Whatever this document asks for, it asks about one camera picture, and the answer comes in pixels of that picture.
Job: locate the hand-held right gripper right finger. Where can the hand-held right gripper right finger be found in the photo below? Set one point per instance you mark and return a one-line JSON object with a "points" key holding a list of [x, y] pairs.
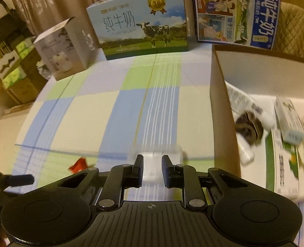
{"points": [[166, 173]]}

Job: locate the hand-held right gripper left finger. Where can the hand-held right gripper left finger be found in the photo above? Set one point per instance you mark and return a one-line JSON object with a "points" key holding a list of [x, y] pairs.
{"points": [[139, 171]]}

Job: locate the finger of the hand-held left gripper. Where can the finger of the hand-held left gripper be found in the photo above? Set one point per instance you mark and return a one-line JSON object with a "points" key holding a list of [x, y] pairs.
{"points": [[20, 180]]}

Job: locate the clear plastic box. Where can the clear plastic box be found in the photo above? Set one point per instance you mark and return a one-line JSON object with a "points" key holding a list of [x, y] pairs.
{"points": [[153, 163]]}

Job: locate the red packet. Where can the red packet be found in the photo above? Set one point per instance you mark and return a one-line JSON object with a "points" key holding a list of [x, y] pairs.
{"points": [[78, 166]]}

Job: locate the white pill bottle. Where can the white pill bottle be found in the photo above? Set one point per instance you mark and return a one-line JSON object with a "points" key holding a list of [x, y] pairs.
{"points": [[246, 150]]}

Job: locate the brown cardboard box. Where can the brown cardboard box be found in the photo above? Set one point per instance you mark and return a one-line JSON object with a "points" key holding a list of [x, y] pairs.
{"points": [[222, 108]]}

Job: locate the white printed tube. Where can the white printed tube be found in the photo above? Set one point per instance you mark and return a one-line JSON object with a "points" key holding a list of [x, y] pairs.
{"points": [[244, 100]]}

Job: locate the yellow printed packet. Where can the yellow printed packet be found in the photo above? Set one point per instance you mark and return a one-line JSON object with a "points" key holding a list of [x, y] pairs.
{"points": [[283, 167]]}

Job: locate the white toothpaste box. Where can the white toothpaste box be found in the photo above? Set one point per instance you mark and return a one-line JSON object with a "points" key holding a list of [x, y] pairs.
{"points": [[289, 121]]}

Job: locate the checked tablecloth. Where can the checked tablecloth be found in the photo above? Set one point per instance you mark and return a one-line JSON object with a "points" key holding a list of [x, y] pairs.
{"points": [[103, 123]]}

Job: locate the brown storage carton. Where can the brown storage carton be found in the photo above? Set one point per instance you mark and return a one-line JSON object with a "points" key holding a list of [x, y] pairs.
{"points": [[31, 88]]}

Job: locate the stack of green tissue packs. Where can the stack of green tissue packs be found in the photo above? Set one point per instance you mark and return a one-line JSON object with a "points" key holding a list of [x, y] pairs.
{"points": [[13, 76]]}

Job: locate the white moustache print box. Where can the white moustache print box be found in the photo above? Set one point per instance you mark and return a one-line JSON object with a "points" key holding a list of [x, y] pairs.
{"points": [[6, 63]]}

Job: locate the small teapot picture box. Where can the small teapot picture box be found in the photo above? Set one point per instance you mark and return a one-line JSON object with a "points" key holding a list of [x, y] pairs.
{"points": [[64, 49]]}

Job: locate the cow picture milk carton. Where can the cow picture milk carton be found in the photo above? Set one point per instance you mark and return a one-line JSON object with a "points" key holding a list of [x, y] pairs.
{"points": [[141, 23]]}

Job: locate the blue milk carton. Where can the blue milk carton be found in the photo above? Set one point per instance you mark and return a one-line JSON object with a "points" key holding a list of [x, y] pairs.
{"points": [[234, 12]]}

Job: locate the beige quilted chair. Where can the beige quilted chair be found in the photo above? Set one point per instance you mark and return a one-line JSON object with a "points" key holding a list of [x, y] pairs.
{"points": [[298, 30]]}

